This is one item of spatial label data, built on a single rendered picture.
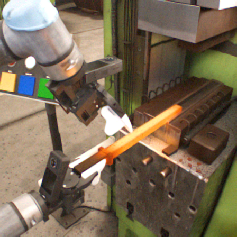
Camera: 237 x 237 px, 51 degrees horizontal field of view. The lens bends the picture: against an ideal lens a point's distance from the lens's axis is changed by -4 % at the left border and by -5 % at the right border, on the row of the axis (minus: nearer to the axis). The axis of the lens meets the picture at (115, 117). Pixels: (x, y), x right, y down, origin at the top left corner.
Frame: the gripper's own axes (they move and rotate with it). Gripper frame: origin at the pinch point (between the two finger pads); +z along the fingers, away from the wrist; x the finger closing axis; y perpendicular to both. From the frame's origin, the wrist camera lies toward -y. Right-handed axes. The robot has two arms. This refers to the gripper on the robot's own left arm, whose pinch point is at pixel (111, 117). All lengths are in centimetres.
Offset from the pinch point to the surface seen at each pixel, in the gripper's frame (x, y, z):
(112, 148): 0.2, 4.7, 9.0
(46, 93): -42.8, 0.1, 13.5
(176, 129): 6.1, -14.2, 22.4
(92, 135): -111, -20, 137
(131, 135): -0.2, -2.6, 13.1
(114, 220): -32, 25, 113
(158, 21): -4.6, -29.4, -5.6
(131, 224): -5, 18, 70
